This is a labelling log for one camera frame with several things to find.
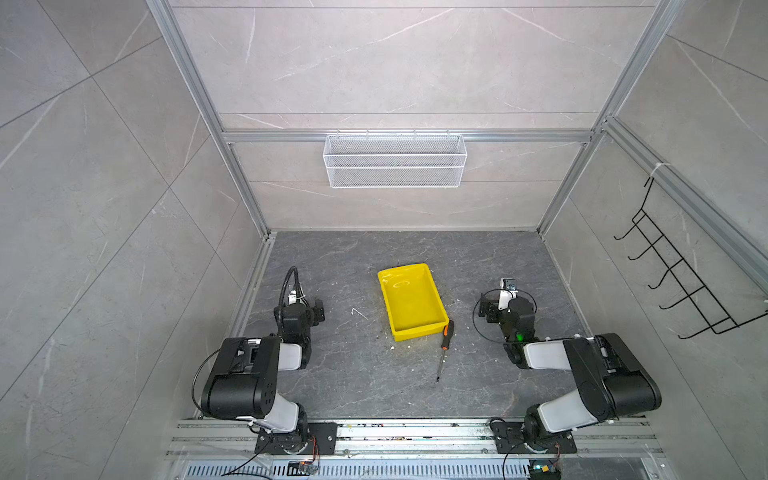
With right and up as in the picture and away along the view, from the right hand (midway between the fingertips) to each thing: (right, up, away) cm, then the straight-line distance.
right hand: (497, 291), depth 94 cm
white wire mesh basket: (-22, +44, +7) cm, 50 cm away
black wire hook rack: (+33, 0, -33) cm, 47 cm away
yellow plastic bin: (-26, -5, +4) cm, 27 cm away
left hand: (-64, -1, -1) cm, 64 cm away
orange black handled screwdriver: (-17, -14, -4) cm, 22 cm away
